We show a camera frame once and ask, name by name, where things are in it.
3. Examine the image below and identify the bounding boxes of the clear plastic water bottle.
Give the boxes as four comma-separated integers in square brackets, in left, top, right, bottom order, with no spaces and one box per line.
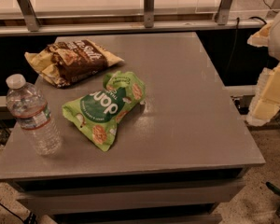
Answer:
[6,74,62,156]

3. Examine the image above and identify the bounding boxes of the green snack bag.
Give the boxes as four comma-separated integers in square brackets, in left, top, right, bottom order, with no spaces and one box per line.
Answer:
[62,71,146,151]

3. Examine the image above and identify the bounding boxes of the grey table with drawers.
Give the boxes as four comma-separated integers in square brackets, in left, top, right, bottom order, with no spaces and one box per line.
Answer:
[0,33,264,224]

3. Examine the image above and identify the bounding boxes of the black cable right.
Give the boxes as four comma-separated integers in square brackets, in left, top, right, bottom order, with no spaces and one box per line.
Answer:
[224,15,268,77]

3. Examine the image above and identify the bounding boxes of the metal guard rail frame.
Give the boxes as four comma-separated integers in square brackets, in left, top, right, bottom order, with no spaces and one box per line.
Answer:
[0,0,280,36]

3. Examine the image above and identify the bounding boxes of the black cable floor left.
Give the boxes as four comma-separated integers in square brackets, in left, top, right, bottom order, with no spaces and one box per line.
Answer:
[0,203,38,224]

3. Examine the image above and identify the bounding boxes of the brown yellow chip bag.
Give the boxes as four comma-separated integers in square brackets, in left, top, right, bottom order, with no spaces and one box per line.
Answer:
[24,39,122,88]

